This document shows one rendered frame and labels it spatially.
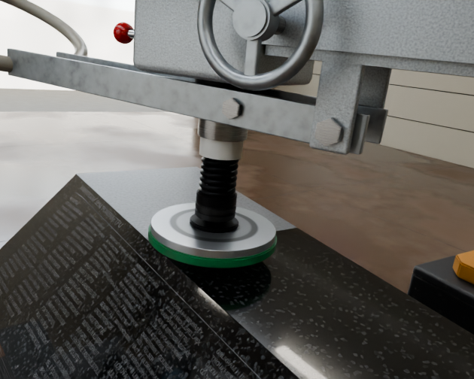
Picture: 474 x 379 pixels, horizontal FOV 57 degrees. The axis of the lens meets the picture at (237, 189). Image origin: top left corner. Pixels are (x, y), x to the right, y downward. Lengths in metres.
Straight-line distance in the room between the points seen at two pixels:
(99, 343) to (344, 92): 0.53
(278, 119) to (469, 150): 6.58
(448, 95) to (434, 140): 0.69
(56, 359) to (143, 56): 0.51
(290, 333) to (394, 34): 0.38
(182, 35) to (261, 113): 0.15
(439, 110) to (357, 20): 6.80
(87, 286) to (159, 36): 0.47
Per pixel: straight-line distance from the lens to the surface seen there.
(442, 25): 0.50
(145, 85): 0.71
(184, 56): 0.61
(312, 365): 0.56
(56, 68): 0.86
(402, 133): 7.58
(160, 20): 0.63
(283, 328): 0.60
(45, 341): 0.87
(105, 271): 0.85
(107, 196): 1.03
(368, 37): 0.52
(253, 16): 0.49
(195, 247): 0.66
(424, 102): 7.41
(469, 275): 1.21
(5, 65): 0.96
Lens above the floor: 1.21
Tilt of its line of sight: 17 degrees down
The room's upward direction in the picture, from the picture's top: 6 degrees clockwise
